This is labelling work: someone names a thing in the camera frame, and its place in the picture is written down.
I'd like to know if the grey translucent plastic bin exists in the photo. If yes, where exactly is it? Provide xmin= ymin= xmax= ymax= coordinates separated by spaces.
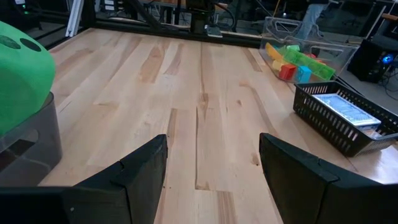
xmin=0 ymin=91 xmax=63 ymax=187

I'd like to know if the long green toy block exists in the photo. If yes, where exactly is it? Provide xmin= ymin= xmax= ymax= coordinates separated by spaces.
xmin=284 ymin=49 xmax=336 ymax=81

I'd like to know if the black slotted plastic basket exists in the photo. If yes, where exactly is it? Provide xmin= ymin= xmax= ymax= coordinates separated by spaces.
xmin=292 ymin=80 xmax=398 ymax=158

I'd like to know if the blue card box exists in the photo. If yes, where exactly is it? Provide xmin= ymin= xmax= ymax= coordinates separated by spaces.
xmin=312 ymin=93 xmax=382 ymax=131

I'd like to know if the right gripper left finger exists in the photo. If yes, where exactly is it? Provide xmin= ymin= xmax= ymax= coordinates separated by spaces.
xmin=0 ymin=133 xmax=169 ymax=224

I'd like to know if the small teal toy block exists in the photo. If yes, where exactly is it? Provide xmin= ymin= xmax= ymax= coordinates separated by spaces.
xmin=297 ymin=65 xmax=313 ymax=83

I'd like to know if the clear plastic bin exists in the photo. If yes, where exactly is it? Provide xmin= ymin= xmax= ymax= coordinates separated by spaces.
xmin=259 ymin=16 xmax=359 ymax=85

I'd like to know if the black aluminium table frame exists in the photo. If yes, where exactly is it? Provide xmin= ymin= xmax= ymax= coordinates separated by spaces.
xmin=29 ymin=0 xmax=262 ymax=50

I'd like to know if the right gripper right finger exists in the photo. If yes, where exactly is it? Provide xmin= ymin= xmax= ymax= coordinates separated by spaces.
xmin=259 ymin=133 xmax=398 ymax=224

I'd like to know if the person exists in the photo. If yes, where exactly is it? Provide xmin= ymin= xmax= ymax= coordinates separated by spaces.
xmin=295 ymin=0 xmax=332 ymax=34

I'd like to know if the white aluminium profile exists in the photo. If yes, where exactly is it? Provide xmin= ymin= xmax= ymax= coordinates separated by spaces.
xmin=64 ymin=0 xmax=85 ymax=38

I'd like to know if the yellow-orange toy block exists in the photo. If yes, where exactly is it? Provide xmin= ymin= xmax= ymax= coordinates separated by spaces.
xmin=264 ymin=42 xmax=284 ymax=62

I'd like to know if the green foam die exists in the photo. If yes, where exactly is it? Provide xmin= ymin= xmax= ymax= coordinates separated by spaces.
xmin=0 ymin=20 xmax=57 ymax=138

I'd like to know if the black computer with blue light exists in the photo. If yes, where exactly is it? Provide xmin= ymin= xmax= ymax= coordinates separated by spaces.
xmin=346 ymin=39 xmax=398 ymax=84

